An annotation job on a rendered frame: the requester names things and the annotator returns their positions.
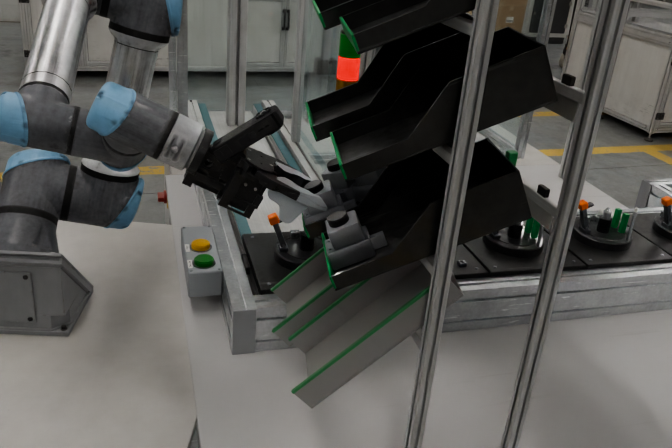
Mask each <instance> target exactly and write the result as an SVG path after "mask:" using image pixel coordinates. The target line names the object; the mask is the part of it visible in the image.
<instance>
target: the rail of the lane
mask: <svg viewBox="0 0 672 448"><path fill-rule="evenodd" d="M194 187H195V192H196V196H197V201H198V205H199V210H200V214H201V219H202V223H203V226H212V230H213V234H214V238H215V242H216V246H217V250H218V254H219V258H220V262H221V266H222V270H223V287H222V295H219V299H220V304H221V308H222V313H223V317H224V322H225V326H226V331H227V335H228V340H229V344H230V349H231V353H232V355H238V354H248V353H255V348H256V324H257V307H256V303H255V300H254V297H253V294H252V290H251V287H250V284H249V281H248V277H247V275H250V265H249V262H248V258H247V255H246V254H242V258H241V255H240V251H239V248H238V245H237V242H236V238H235V235H234V232H233V229H232V225H231V222H230V219H229V215H228V212H227V209H226V208H224V207H222V206H220V205H218V200H217V199H216V196H217V194H215V193H212V192H210V191H208V190H206V189H204V188H202V187H199V186H197V185H195V184H194Z"/></svg>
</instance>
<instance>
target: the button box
mask: <svg viewBox="0 0 672 448"><path fill-rule="evenodd" d="M196 239H206V240H208V241H209V242H210V248H209V249H208V250H205V251H196V250H194V249H192V247H191V243H192V241H194V240H196ZM181 251H182V258H183V264H184V271H185V278H186V285H187V291H188V297H202V296H215V295H222V287H223V270H222V266H221V262H220V258H219V254H218V250H217V246H216V242H215V238H214V234H213V230H212V226H196V227H182V228H181ZM200 254H208V255H211V256H212V257H213V258H214V263H213V265H211V266H209V267H198V266H196V265H195V264H194V258H195V257H196V256H197V255H200Z"/></svg>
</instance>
